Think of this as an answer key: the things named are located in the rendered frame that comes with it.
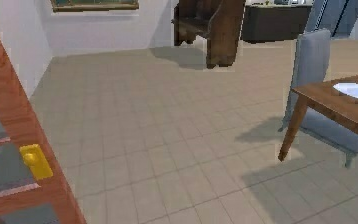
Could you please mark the dark brown wooden bench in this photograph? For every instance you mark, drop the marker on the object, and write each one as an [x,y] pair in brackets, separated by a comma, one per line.
[225,30]

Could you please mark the black low cabinet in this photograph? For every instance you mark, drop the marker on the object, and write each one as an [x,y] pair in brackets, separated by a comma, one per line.
[273,26]

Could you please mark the grey upholstered chair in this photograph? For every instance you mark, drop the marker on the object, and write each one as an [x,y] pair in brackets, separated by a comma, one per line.
[312,60]

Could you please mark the brown wooden table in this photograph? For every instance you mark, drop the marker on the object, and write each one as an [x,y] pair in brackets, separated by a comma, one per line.
[340,106]

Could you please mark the brown wooden glazed door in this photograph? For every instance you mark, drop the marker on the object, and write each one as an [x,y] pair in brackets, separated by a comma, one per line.
[13,110]

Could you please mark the white plate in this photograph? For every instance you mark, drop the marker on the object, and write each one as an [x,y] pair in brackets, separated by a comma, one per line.
[353,90]

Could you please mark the blue grey door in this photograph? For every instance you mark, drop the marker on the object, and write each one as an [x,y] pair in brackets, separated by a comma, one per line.
[333,16]

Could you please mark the framed wall picture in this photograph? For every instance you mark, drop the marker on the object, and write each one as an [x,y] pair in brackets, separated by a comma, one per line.
[93,4]

